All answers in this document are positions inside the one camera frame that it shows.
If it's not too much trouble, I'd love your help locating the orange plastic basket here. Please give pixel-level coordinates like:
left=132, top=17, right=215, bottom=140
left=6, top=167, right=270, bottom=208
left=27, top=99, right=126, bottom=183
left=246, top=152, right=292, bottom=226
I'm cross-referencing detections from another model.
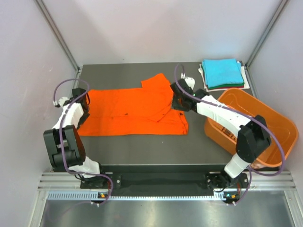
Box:
left=205, top=88, right=299, bottom=169

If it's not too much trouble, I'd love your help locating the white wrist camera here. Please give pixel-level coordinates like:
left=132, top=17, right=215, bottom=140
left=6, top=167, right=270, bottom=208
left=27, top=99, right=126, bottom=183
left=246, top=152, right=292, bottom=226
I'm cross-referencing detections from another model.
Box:
left=181, top=73, right=195, bottom=90
left=53, top=97, right=69, bottom=108

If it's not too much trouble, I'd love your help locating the folded white t shirt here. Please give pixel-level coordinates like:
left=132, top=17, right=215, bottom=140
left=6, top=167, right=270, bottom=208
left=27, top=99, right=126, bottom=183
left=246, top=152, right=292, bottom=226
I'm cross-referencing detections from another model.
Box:
left=198, top=64, right=250, bottom=92

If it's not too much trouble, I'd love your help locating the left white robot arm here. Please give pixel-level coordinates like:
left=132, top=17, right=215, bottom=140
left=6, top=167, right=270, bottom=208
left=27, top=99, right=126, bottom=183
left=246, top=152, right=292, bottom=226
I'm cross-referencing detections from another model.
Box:
left=43, top=88, right=107, bottom=188

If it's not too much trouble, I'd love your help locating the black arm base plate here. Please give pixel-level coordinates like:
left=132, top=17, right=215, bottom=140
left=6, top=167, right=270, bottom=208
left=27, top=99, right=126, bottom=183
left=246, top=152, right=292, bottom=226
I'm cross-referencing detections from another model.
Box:
left=80, top=164, right=250, bottom=197

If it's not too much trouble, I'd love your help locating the aluminium frame rail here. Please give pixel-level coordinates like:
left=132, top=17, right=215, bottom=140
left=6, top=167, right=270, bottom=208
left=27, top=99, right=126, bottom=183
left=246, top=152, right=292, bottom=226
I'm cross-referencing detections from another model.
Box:
left=34, top=0, right=80, bottom=72

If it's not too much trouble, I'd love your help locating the grey slotted cable duct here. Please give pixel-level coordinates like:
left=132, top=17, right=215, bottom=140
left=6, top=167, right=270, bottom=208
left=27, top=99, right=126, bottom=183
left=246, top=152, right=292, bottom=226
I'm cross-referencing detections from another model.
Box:
left=47, top=191, right=237, bottom=201

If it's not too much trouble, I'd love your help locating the orange t shirt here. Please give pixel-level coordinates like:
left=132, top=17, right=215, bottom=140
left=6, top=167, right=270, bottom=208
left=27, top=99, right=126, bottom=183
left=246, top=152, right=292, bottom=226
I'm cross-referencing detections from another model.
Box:
left=78, top=73, right=189, bottom=137

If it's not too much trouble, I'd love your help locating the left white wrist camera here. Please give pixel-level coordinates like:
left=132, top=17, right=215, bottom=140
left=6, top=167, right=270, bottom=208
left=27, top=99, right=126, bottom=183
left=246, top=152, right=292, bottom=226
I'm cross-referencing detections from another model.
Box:
left=53, top=97, right=69, bottom=108

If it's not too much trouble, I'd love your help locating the folded green t shirt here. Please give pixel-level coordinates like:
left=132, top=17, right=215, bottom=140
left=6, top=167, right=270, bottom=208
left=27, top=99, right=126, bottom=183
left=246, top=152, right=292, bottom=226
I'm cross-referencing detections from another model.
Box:
left=206, top=82, right=245, bottom=90

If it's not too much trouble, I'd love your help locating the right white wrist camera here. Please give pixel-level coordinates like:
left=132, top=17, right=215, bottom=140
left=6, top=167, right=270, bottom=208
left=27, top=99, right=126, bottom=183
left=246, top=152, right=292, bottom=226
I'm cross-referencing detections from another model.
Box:
left=181, top=73, right=195, bottom=90

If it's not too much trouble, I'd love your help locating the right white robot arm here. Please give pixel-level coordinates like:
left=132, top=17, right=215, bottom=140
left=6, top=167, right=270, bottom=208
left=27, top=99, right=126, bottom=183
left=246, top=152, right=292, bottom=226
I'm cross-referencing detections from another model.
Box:
left=170, top=79, right=271, bottom=187

